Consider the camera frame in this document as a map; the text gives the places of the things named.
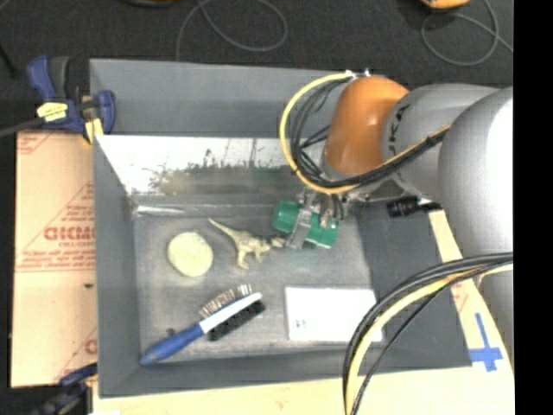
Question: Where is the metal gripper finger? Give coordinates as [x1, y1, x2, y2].
[284, 230, 308, 251]

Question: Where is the pale toy dinosaur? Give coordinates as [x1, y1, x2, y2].
[207, 217, 287, 271]

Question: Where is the white flat box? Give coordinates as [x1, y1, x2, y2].
[283, 285, 385, 344]

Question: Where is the blue and white brush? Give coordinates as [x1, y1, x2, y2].
[138, 284, 267, 367]

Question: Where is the pale green round sponge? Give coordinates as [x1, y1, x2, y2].
[166, 230, 215, 278]

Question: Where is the grey metal bin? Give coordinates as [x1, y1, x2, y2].
[88, 57, 473, 397]

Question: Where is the brown cardboard board red print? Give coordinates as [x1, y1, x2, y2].
[9, 129, 99, 388]

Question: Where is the black cylinder on white bracket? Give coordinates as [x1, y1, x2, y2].
[385, 195, 444, 219]

